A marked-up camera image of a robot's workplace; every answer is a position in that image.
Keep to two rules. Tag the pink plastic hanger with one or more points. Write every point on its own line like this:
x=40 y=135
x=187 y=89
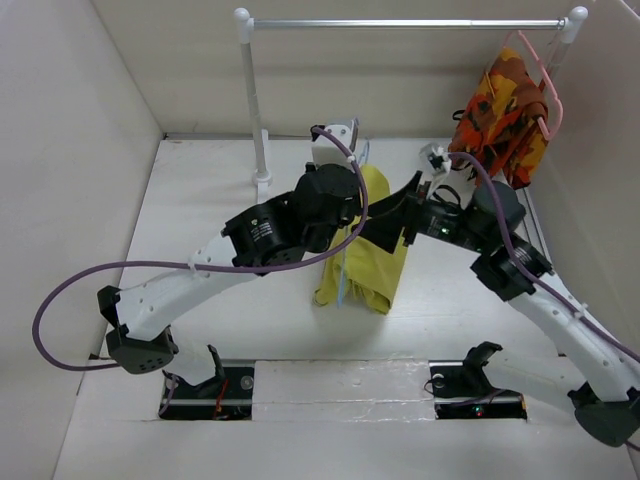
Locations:
x=548 y=131

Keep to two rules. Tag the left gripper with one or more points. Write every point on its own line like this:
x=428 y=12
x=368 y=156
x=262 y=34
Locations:
x=354 y=207

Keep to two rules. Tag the white clothes rack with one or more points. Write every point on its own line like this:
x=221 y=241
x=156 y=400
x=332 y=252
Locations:
x=567 y=27

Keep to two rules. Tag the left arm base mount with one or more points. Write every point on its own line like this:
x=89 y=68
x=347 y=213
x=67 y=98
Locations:
x=225 y=400

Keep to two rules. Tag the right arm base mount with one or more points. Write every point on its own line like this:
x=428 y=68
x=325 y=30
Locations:
x=460 y=394

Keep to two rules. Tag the orange camouflage garment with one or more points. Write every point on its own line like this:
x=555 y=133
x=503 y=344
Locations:
x=500 y=124

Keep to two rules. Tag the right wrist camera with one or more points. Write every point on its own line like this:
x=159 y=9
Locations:
x=438 y=163

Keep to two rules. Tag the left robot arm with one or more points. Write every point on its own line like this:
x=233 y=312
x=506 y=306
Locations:
x=272 y=236

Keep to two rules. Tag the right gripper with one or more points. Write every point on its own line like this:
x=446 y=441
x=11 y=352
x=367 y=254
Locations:
x=385 y=232

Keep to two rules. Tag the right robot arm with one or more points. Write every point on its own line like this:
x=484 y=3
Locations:
x=601 y=387

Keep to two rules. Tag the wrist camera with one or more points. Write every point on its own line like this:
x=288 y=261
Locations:
x=335 y=143
x=438 y=163

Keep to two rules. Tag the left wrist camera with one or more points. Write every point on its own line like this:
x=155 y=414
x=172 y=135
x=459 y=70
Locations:
x=335 y=143

